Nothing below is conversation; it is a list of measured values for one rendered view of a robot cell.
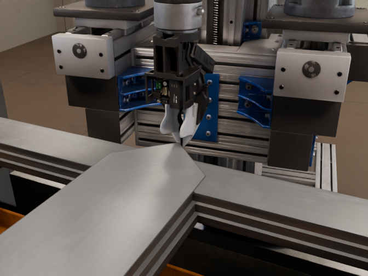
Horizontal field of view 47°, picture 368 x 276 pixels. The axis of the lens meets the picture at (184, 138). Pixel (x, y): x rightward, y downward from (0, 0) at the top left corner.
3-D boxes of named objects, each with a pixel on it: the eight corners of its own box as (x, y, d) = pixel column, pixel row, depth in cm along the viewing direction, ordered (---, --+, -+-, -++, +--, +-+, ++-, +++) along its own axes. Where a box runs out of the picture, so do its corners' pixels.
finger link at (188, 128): (170, 156, 73) (170, 107, 69) (185, 143, 78) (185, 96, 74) (187, 160, 72) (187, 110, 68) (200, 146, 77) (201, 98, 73)
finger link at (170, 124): (154, 153, 74) (153, 104, 70) (170, 139, 79) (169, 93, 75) (170, 156, 73) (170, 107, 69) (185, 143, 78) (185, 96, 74)
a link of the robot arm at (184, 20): (167, -4, 69) (213, -1, 66) (167, 24, 71) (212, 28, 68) (144, 2, 63) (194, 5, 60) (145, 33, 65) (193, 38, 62)
